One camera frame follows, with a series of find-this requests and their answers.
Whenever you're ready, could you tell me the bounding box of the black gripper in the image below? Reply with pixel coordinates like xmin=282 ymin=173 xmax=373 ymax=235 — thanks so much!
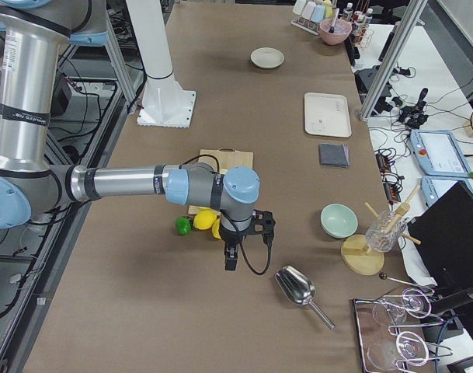
xmin=219 ymin=228 xmax=241 ymax=271

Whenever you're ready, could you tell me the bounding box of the cream round plate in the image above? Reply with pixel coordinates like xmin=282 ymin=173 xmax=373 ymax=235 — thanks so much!
xmin=250 ymin=47 xmax=285 ymax=69

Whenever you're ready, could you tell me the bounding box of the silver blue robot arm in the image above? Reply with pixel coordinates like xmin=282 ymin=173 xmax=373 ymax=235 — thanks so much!
xmin=0 ymin=1 xmax=264 ymax=270

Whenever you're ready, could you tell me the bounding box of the cream rectangular tray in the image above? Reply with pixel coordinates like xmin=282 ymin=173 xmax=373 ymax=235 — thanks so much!
xmin=304 ymin=92 xmax=352 ymax=138

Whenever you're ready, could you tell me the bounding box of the metal glass rack tray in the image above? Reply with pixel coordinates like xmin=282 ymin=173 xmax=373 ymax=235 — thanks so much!
xmin=352 ymin=288 xmax=453 ymax=372

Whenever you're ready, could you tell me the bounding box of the yellow lemon near board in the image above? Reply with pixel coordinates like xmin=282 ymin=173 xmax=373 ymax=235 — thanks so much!
xmin=193 ymin=210 xmax=217 ymax=230

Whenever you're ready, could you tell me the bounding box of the green lime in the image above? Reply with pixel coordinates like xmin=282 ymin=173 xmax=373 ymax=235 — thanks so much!
xmin=175 ymin=217 xmax=192 ymax=235

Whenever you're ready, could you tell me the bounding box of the steel scoop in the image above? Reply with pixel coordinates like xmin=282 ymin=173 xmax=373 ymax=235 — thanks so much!
xmin=275 ymin=265 xmax=335 ymax=329

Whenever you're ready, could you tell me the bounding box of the wooden cutting board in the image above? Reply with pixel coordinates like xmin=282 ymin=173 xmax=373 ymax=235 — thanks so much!
xmin=187 ymin=148 xmax=256 ymax=215

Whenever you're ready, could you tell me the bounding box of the mint green bowl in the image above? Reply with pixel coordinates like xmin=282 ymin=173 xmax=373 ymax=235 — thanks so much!
xmin=320 ymin=204 xmax=358 ymax=239

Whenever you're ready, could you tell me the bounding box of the wooden cup stand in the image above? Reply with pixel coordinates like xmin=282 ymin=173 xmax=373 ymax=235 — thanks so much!
xmin=341 ymin=185 xmax=421 ymax=275

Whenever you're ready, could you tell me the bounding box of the grey folded cloth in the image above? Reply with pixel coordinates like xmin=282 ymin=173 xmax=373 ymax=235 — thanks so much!
xmin=318 ymin=143 xmax=350 ymax=168

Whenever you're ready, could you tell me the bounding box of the clear glass cup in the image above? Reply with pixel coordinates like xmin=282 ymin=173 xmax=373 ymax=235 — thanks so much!
xmin=366 ymin=211 xmax=406 ymax=253

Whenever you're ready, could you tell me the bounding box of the lower teach pendant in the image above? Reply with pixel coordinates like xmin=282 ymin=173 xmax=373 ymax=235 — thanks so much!
xmin=420 ymin=175 xmax=473 ymax=207

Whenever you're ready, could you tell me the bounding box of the teach pendant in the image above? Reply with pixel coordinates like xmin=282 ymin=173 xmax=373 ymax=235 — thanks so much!
xmin=420 ymin=175 xmax=473 ymax=207
xmin=409 ymin=130 xmax=471 ymax=178

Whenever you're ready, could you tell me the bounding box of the black monitor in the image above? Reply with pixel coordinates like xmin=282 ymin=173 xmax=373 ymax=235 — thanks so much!
xmin=408 ymin=181 xmax=473 ymax=289

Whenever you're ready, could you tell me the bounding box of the upper teach pendant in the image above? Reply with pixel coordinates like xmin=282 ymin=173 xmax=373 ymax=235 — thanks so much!
xmin=409 ymin=130 xmax=471 ymax=178

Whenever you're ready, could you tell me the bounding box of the pink bowl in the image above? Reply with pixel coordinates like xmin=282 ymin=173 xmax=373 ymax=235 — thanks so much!
xmin=319 ymin=19 xmax=352 ymax=45

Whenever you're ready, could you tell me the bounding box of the pastel cup rack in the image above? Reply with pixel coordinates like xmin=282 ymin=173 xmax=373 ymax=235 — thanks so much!
xmin=291 ymin=0 xmax=336 ymax=35

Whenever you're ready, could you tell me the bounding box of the copper bottle rack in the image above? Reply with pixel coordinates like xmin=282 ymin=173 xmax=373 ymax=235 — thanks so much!
xmin=342 ymin=1 xmax=374 ymax=50

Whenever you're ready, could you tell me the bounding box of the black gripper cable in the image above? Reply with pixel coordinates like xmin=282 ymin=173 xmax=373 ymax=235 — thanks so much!
xmin=235 ymin=232 xmax=274 ymax=276

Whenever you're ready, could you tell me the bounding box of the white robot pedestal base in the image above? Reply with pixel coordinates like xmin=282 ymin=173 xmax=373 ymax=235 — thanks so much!
xmin=127 ymin=0 xmax=196 ymax=128

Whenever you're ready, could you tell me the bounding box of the aluminium frame post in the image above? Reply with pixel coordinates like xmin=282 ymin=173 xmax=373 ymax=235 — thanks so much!
xmin=358 ymin=0 xmax=427 ymax=122

